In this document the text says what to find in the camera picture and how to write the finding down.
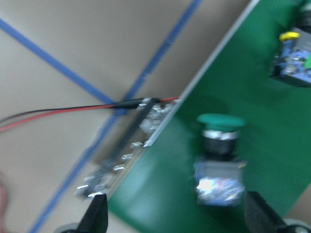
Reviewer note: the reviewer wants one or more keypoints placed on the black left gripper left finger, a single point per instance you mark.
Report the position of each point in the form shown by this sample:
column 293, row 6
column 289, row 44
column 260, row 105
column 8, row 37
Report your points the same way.
column 95, row 219

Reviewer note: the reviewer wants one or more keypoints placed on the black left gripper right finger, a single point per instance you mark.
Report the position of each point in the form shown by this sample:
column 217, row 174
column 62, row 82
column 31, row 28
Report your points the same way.
column 261, row 218

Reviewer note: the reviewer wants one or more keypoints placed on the yellow push button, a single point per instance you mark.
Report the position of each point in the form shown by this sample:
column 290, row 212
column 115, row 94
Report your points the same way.
column 292, row 63

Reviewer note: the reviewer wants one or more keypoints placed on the green conveyor belt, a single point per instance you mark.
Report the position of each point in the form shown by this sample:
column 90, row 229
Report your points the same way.
column 235, row 152

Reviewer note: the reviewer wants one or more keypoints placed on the green push button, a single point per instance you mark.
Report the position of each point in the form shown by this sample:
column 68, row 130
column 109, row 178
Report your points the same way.
column 217, row 170

